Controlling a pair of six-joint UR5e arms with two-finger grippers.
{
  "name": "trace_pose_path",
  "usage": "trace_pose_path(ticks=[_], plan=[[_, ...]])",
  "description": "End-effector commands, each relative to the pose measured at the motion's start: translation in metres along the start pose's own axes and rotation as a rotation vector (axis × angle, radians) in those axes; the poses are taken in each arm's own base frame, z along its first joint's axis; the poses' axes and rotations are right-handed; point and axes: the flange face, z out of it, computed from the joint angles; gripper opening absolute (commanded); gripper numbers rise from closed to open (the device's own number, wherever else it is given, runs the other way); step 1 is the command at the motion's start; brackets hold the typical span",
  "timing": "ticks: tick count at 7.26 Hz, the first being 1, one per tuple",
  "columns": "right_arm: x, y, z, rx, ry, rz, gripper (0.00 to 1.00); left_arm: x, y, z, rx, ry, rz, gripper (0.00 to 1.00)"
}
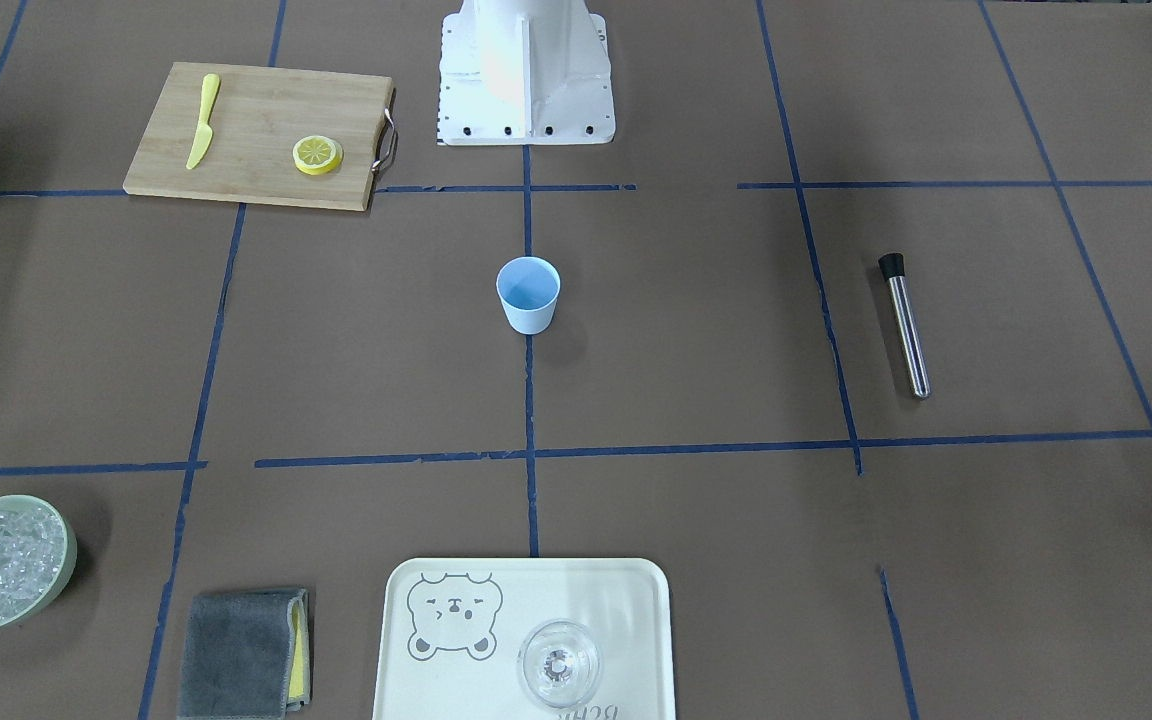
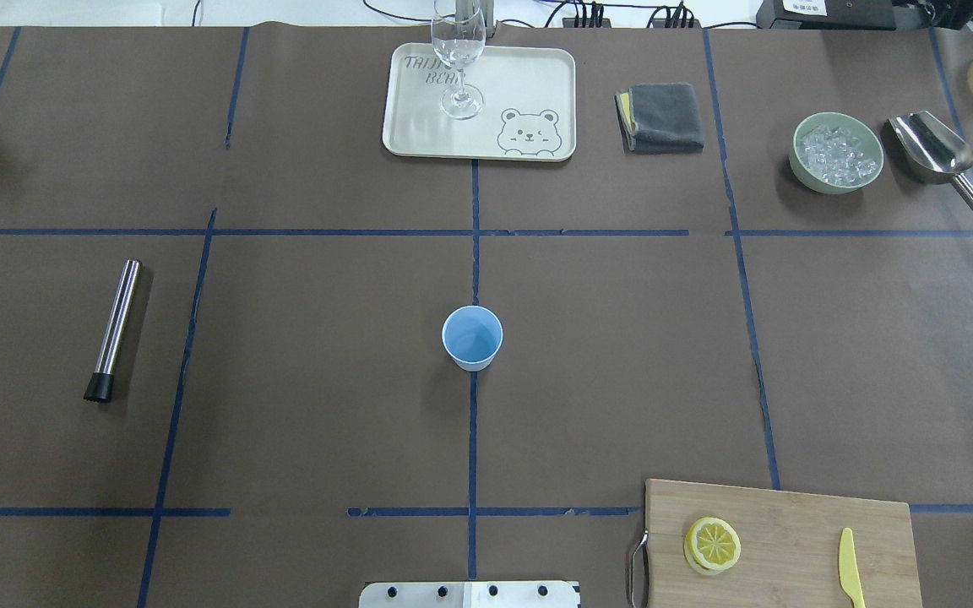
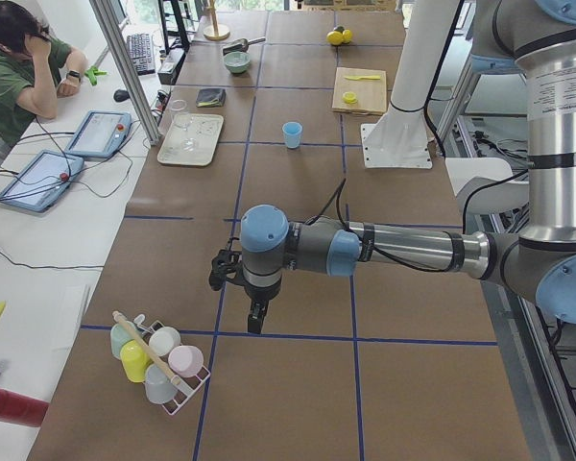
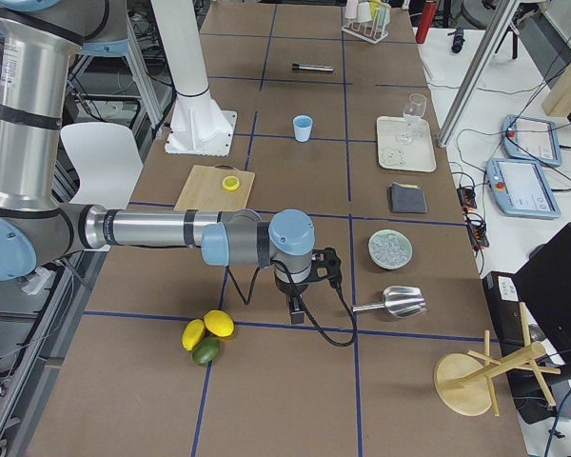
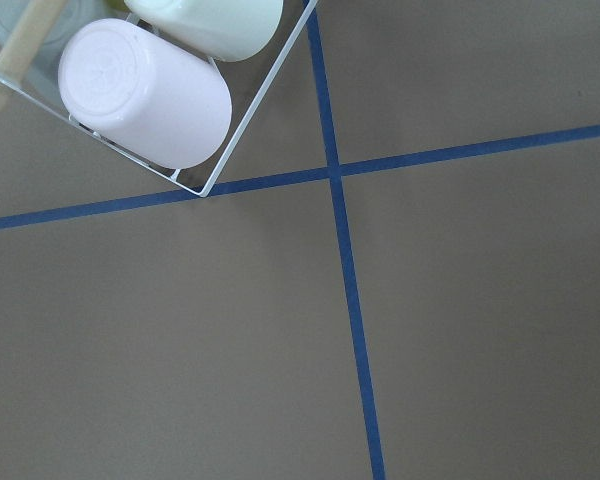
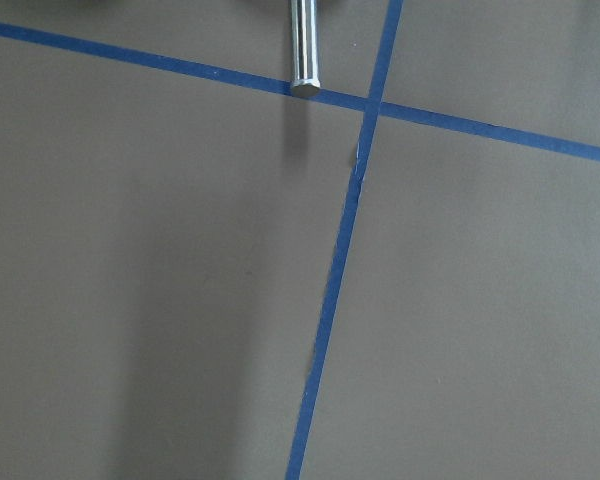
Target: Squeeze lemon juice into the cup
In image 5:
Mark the pink plastic cup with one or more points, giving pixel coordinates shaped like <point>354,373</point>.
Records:
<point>144,94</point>

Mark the cream white plastic cup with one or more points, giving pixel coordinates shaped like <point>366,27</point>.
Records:
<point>229,31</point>

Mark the grey blue plastic cup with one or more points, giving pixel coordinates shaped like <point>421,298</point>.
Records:
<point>43,72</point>

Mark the white wire cup rack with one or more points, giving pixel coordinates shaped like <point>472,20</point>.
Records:
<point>248,82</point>

